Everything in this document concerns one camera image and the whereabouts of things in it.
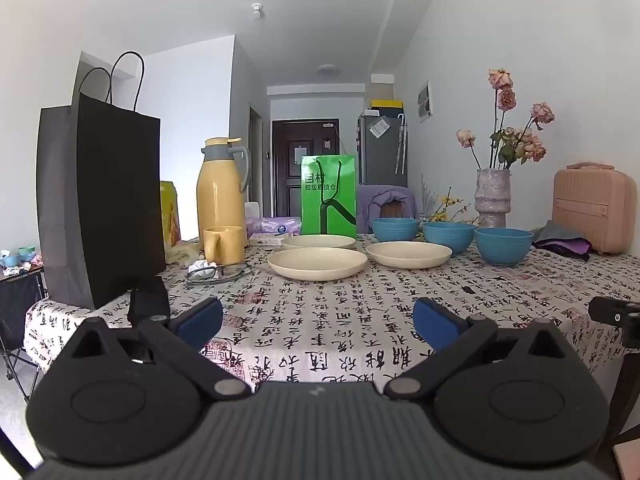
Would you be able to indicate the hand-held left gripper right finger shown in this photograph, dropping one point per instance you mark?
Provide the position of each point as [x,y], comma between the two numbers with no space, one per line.
[435,320]

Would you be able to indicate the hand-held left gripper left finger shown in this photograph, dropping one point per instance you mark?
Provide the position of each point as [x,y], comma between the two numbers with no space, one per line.
[200,317]

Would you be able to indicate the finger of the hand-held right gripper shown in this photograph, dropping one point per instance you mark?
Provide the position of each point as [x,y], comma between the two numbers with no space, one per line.
[605,310]

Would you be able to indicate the cream round plate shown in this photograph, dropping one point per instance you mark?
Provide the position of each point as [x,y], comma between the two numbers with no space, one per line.
[320,241]
[316,264]
[409,255]

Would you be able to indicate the black-framed eyeglasses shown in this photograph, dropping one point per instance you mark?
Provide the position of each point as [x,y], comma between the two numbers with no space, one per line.
[216,270]

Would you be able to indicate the crumpled white tissue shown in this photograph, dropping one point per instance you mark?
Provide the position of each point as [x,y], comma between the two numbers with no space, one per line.
[200,263]

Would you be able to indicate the cream crumpled cloth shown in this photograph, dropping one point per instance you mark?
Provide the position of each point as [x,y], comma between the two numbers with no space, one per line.
[181,252]

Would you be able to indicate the purple cloth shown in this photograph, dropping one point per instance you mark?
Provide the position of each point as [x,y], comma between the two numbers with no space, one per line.
[570,247]

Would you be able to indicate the yellow mug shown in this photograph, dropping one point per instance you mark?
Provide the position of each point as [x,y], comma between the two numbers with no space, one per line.
[227,246]

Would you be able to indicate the blue ribbed bowl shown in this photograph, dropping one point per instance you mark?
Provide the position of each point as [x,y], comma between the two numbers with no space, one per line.
[502,250]
[395,230]
[450,240]

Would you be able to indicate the grey cloth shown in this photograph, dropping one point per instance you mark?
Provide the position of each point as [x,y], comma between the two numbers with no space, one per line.
[562,232]

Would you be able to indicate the small flat cardboard box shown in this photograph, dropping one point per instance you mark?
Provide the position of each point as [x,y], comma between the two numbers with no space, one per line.
[265,241]

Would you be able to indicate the pink hard-shell case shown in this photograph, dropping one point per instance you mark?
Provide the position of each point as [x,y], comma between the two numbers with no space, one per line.
[595,210]

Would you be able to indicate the yellow flower sprigs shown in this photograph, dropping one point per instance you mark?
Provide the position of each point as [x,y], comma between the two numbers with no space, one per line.
[442,215]

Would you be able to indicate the yellow paper bag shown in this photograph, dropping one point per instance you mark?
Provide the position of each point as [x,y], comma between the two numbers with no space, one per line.
[170,215]

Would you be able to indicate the wooden chair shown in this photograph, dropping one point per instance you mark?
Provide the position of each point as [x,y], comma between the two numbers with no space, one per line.
[393,210]

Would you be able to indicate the purple tissue pack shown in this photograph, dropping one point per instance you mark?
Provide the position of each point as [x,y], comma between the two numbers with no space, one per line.
[280,225]

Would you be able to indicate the yellow thermos jug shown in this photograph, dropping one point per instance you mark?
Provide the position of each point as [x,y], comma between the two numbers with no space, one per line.
[220,195]

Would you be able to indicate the purple jacket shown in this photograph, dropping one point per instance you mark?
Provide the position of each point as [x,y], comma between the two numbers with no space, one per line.
[372,205]

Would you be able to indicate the pale purple textured vase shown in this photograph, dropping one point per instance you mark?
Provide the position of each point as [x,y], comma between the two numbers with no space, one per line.
[492,200]

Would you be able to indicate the green paper gift bag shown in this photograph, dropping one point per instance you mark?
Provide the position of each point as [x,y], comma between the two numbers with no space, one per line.
[327,195]

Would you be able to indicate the black paper shopping bag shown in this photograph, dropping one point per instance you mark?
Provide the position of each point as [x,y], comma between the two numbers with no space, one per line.
[100,185]

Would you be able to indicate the dark brown entrance door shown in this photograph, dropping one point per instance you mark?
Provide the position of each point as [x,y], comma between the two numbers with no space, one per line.
[290,170]

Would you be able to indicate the grey refrigerator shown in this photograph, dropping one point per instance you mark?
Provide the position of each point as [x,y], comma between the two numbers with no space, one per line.
[382,155]

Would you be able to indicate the folded white umbrella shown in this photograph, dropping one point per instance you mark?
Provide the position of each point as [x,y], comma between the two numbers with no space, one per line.
[401,142]

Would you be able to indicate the black folding chair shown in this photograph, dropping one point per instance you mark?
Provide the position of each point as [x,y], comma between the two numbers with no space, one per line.
[17,305]

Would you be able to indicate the dried pink roses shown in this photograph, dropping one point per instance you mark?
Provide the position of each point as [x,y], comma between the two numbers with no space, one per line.
[517,147]

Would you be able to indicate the yellow box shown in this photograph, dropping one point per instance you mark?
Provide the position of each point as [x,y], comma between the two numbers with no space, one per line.
[386,104]

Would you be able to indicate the round ceiling lamp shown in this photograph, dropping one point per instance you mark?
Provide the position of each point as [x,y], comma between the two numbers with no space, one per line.
[328,68]

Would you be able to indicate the white wall panel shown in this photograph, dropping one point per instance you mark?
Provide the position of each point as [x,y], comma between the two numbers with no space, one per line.
[424,101]

